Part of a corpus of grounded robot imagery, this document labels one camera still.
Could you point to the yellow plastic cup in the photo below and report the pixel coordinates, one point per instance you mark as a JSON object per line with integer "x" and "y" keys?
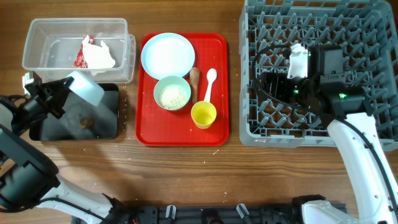
{"x": 203, "y": 114}

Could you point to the brown carrot-like food piece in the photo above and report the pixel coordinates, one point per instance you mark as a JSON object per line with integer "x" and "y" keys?
{"x": 194, "y": 79}

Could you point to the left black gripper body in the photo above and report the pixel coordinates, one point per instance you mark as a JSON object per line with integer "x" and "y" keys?
{"x": 40, "y": 102}

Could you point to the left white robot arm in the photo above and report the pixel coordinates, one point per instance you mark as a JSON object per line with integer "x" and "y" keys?
{"x": 34, "y": 180}

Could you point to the red snack wrapper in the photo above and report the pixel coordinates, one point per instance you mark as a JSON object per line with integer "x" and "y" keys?
{"x": 80, "y": 61}

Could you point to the small light blue bowl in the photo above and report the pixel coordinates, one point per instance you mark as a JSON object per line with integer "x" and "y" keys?
{"x": 86, "y": 88}

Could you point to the green bowl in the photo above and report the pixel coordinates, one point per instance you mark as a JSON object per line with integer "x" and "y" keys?
{"x": 171, "y": 80}

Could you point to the clear plastic bin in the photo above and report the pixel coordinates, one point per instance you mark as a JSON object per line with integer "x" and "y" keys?
{"x": 52, "y": 46}

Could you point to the brown food scrap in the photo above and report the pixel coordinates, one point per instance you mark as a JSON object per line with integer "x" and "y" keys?
{"x": 87, "y": 123}

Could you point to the grey dishwasher rack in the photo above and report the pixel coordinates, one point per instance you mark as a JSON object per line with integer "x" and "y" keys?
{"x": 366, "y": 32}

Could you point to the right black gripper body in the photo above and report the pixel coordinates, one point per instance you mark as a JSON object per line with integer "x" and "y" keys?
{"x": 290, "y": 90}

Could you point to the large light blue plate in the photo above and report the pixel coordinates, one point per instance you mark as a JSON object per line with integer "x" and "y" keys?
{"x": 167, "y": 54}

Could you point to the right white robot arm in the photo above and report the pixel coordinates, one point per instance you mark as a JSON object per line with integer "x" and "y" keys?
{"x": 316, "y": 83}

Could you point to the white napkin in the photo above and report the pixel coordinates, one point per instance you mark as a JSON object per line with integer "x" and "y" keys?
{"x": 97, "y": 58}

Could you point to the white plastic spoon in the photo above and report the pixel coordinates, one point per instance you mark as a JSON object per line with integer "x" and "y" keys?
{"x": 211, "y": 77}

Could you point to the white rice pile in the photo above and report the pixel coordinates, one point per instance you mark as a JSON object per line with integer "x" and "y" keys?
{"x": 173, "y": 97}

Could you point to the black tray bin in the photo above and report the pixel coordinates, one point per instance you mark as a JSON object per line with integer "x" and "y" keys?
{"x": 105, "y": 115}

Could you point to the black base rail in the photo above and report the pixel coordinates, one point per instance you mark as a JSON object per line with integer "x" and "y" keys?
{"x": 275, "y": 213}

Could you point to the red serving tray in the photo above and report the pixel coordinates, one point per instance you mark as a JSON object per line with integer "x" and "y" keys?
{"x": 158, "y": 127}

